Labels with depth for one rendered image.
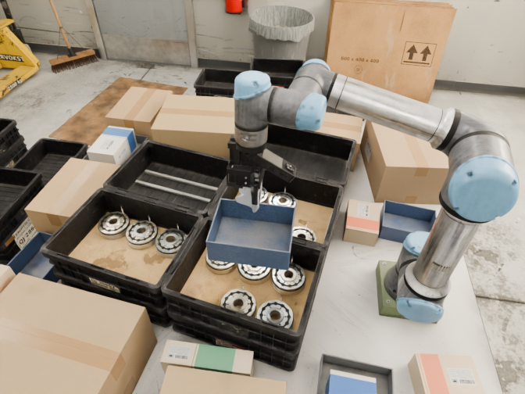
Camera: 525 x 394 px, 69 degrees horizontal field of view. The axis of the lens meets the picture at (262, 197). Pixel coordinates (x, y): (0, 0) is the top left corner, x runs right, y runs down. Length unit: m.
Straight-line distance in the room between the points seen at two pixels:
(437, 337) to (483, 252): 1.40
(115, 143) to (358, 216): 1.06
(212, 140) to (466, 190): 1.14
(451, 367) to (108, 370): 0.90
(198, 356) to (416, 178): 1.06
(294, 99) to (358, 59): 3.10
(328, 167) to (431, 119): 0.77
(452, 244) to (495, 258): 1.79
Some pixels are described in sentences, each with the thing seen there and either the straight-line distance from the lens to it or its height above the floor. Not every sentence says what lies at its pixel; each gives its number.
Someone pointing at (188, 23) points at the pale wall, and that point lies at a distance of 4.18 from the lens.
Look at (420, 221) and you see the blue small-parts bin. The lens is 1.68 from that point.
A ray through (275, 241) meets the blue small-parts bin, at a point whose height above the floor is 1.07.
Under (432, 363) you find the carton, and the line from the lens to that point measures 1.25.
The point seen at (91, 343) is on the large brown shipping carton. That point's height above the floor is 0.90.
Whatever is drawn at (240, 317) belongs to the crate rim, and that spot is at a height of 0.93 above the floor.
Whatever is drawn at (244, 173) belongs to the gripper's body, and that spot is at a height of 1.25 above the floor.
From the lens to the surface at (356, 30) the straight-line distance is 3.83.
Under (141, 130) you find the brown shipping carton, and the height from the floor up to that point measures 0.81.
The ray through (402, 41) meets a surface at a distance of 3.90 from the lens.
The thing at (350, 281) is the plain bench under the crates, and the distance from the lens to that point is 1.41.
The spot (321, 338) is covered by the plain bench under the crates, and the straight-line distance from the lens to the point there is 1.28.
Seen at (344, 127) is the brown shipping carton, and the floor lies 0.86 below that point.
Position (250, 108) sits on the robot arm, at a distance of 0.81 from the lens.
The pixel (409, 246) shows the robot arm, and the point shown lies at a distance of 1.18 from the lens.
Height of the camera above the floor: 1.83
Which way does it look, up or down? 44 degrees down
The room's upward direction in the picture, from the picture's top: 2 degrees clockwise
